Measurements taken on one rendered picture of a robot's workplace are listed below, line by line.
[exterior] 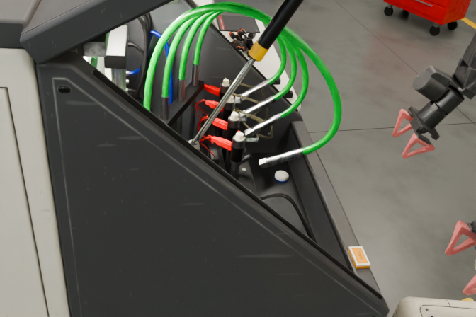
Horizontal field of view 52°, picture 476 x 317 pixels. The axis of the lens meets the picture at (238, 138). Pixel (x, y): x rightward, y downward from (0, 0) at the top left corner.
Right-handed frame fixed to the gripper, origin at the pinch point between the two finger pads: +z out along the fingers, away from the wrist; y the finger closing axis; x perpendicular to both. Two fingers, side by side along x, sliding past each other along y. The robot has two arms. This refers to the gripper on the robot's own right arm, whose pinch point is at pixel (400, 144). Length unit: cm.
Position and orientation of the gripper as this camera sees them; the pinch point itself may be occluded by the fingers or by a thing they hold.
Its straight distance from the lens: 138.7
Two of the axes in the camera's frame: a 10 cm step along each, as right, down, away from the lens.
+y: -0.1, 5.7, -8.2
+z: -5.5, 6.8, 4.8
